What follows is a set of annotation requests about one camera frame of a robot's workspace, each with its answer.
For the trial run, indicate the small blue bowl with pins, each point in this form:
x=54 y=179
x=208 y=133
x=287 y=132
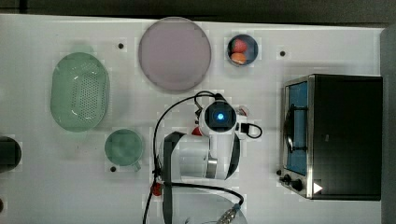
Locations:
x=252 y=49

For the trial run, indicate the green perforated colander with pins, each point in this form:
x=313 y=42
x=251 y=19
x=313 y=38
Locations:
x=79 y=90

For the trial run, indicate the round grey plate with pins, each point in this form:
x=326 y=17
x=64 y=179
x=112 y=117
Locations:
x=174 y=54

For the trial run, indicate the red toy strawberry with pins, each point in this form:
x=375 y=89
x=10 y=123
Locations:
x=156 y=189

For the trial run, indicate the black silver toaster oven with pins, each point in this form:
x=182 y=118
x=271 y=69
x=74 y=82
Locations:
x=331 y=143

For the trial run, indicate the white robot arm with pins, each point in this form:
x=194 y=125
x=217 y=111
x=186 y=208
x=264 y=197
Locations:
x=212 y=153

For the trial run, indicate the orange toy fruit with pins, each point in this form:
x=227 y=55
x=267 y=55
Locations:
x=238 y=58

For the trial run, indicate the red toy fruit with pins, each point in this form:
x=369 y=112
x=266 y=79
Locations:
x=239 y=46

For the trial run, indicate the black round pot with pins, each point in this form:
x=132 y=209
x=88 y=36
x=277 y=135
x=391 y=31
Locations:
x=10 y=154

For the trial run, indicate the green mug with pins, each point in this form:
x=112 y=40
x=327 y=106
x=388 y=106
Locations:
x=125 y=147

